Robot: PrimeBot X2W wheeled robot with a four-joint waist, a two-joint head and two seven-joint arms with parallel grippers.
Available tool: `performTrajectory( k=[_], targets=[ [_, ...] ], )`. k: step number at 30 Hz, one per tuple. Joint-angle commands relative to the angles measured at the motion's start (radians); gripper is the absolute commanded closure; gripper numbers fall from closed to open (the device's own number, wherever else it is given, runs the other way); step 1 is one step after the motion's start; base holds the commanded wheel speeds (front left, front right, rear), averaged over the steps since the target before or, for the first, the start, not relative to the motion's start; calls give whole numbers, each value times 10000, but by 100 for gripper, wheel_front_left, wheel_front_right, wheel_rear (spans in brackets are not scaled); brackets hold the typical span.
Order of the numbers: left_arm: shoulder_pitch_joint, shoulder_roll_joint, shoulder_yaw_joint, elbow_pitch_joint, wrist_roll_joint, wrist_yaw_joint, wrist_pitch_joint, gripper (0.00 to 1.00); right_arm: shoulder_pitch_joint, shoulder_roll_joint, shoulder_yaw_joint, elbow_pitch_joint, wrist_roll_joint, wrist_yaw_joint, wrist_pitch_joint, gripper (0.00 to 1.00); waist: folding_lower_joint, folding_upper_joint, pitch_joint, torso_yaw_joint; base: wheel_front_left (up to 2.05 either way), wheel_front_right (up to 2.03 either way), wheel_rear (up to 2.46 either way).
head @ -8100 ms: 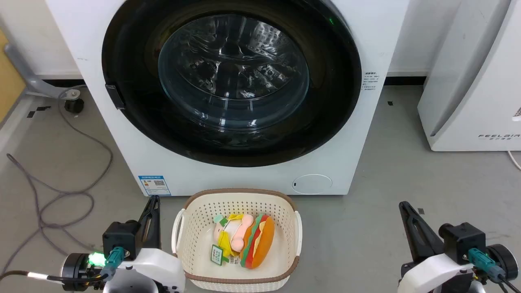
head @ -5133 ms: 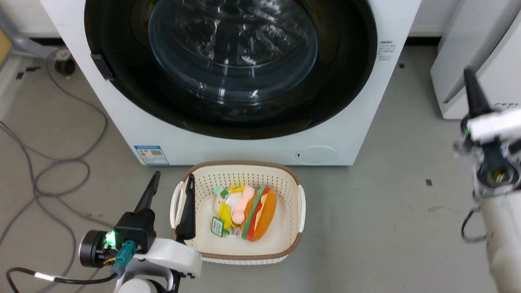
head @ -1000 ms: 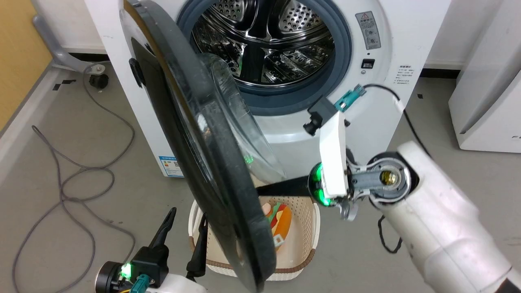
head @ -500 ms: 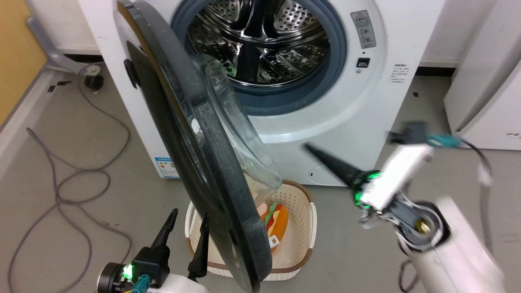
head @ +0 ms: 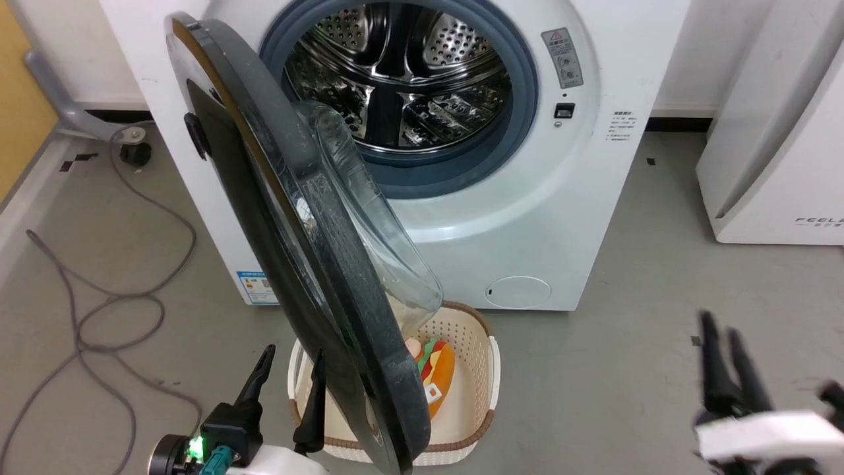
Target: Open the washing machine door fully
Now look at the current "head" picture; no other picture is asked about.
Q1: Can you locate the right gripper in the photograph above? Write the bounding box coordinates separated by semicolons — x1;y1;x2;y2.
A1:
692;310;844;475

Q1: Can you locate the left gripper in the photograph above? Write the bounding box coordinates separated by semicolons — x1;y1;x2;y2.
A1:
148;344;330;475

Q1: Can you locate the black round washer door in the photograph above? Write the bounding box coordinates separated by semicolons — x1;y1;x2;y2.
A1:
164;12;444;475

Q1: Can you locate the white front-load washing machine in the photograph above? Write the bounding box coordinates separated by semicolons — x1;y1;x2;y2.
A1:
99;0;693;312

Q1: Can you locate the grey rubber door gasket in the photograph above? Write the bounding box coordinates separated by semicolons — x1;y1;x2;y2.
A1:
259;0;539;200

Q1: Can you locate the blue energy label sticker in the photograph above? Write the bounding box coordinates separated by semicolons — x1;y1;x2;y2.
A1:
236;270;282;305

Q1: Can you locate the plush burger toy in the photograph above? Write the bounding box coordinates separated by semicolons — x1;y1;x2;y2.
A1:
406;338;457;420

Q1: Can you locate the cream plastic laundry basket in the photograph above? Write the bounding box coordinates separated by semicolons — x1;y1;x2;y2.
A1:
287;301;502;466

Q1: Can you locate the white appliance cabinet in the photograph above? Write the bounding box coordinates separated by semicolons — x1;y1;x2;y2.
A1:
696;0;844;246

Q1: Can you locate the round white filter cover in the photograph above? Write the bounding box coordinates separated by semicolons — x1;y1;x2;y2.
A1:
485;276;553;309

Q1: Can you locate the steel washer drum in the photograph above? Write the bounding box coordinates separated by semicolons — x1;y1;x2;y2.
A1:
284;0;512;150

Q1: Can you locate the grey warning sticker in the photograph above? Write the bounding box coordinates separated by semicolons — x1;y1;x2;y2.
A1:
542;28;585;90

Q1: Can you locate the grey wheeled stand leg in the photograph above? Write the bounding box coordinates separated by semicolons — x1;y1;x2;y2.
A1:
25;49;147;143

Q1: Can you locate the grey power cable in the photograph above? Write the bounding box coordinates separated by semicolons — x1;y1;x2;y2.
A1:
0;122;198;475

